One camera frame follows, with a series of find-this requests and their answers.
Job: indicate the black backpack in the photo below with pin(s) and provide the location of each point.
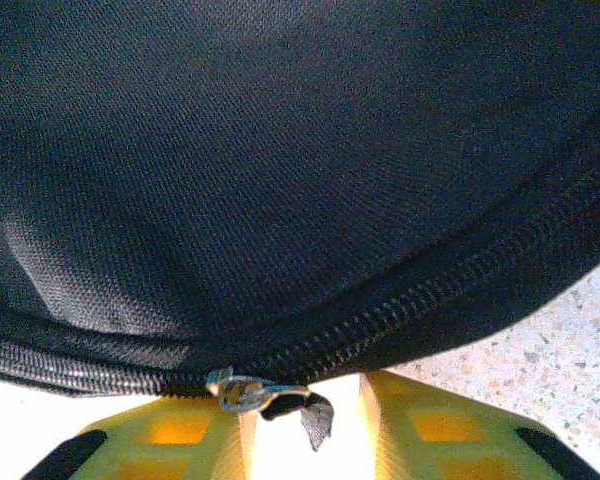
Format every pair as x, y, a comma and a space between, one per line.
280, 175

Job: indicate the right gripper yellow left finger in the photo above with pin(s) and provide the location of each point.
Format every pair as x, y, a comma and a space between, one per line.
180, 445

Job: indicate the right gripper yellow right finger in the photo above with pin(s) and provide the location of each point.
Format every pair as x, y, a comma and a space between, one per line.
455, 440

